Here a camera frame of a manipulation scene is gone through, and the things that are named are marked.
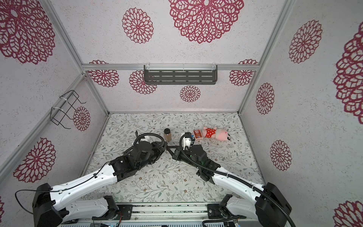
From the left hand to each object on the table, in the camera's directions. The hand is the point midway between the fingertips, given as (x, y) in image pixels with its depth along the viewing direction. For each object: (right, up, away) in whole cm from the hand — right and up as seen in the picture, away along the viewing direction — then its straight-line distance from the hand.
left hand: (168, 146), depth 73 cm
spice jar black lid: (-3, +7, +24) cm, 25 cm away
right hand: (-1, 0, -3) cm, 3 cm away
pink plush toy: (+34, +5, +26) cm, 43 cm away
